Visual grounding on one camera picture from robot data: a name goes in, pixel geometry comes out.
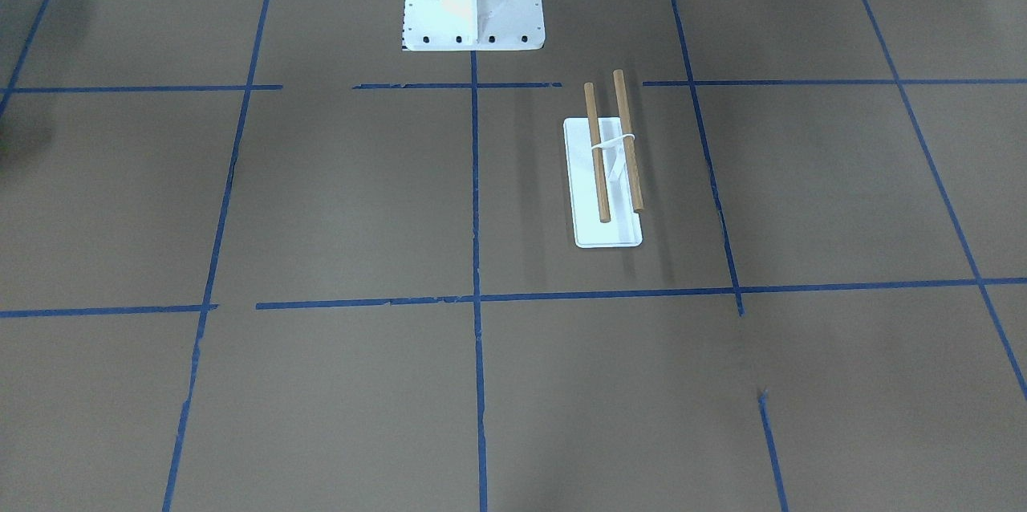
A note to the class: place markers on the wooden rack rod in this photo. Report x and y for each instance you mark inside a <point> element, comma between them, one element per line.
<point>628,139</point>
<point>597,154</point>

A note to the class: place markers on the white towel rack base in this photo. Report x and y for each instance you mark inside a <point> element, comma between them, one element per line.
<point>624,230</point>

